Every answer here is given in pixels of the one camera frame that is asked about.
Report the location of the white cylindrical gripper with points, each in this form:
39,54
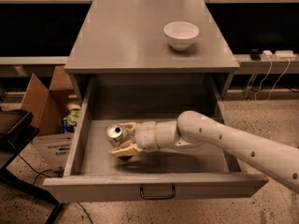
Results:
146,136

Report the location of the silver green 7up can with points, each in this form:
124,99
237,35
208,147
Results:
116,135

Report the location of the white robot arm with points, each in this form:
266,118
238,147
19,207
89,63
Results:
192,130

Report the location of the grey open top drawer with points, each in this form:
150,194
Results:
92,175

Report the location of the blue can in box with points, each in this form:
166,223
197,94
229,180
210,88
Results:
66,128

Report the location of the grey cabinet counter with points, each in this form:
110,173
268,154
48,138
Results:
127,37

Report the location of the green white bottle in box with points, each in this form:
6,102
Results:
73,113

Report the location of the brown cardboard box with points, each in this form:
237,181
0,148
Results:
51,107

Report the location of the black chair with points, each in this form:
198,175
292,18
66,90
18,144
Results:
16,132

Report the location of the white ceramic bowl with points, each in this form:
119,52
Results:
181,34

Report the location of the black adapter on ledge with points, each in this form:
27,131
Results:
255,55

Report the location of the white power strip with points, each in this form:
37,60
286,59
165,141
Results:
279,54

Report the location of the black metal drawer handle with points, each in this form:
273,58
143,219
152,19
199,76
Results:
153,193

